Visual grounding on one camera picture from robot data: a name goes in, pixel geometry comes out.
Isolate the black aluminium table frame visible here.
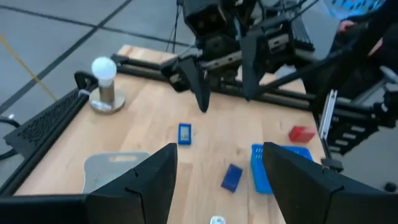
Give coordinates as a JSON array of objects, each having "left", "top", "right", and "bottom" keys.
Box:
[{"left": 0, "top": 53, "right": 398, "bottom": 197}]

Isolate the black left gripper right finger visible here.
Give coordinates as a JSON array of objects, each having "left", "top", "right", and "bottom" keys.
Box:
[{"left": 262, "top": 142, "right": 398, "bottom": 224}]

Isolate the yellow cable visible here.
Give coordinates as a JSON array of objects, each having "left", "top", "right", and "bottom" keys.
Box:
[{"left": 0, "top": 34, "right": 59, "bottom": 101}]

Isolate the white translucent plastic bin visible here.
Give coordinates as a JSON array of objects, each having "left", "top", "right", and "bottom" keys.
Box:
[{"left": 82, "top": 151, "right": 152, "bottom": 194}]

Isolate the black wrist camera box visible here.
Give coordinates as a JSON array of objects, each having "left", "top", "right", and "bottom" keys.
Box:
[{"left": 182, "top": 0, "right": 231, "bottom": 37}]

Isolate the small navy blue box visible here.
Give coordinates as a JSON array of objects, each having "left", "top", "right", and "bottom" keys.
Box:
[{"left": 220, "top": 163, "right": 244, "bottom": 194}]

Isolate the red wall charger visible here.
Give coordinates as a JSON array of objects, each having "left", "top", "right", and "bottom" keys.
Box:
[{"left": 288, "top": 125, "right": 317, "bottom": 144}]

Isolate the blue plastic slotted basket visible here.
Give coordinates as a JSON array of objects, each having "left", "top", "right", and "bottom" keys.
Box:
[{"left": 250, "top": 142, "right": 313, "bottom": 195}]

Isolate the person's hand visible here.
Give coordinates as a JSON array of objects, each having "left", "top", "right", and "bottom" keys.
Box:
[{"left": 338, "top": 19, "right": 356, "bottom": 34}]

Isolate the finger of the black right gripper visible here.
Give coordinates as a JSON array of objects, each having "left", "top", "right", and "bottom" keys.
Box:
[
  {"left": 178, "top": 55, "right": 211, "bottom": 113},
  {"left": 241, "top": 29, "right": 268, "bottom": 101}
]

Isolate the black perforated metal panel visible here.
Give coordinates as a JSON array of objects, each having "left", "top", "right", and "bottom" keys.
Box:
[{"left": 2, "top": 88, "right": 81, "bottom": 156}]

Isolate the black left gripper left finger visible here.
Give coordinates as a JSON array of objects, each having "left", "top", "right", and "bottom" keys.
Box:
[{"left": 85, "top": 142, "right": 178, "bottom": 224}]

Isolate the white bulb lamp, wooden base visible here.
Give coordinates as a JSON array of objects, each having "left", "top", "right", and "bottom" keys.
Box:
[{"left": 89, "top": 56, "right": 126, "bottom": 114}]

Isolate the person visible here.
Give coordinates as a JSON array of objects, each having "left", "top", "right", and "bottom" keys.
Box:
[{"left": 323, "top": 0, "right": 398, "bottom": 63}]

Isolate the small blue framed card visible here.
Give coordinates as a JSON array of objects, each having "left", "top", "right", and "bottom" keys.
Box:
[{"left": 177, "top": 123, "right": 193, "bottom": 146}]

